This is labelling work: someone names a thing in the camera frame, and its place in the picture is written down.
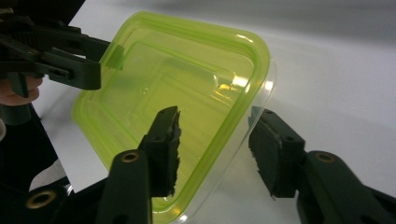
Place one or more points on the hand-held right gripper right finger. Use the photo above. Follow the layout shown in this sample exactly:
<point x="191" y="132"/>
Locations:
<point x="275" y="152"/>

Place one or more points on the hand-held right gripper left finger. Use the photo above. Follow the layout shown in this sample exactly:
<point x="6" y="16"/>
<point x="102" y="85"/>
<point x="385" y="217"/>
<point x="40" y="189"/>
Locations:
<point x="163" y="149"/>

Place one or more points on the clear plastic container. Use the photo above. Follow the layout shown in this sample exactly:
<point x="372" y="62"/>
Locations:
<point x="262" y="96"/>

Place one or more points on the green plastic container lid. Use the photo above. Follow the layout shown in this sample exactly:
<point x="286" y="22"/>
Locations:
<point x="140" y="77"/>

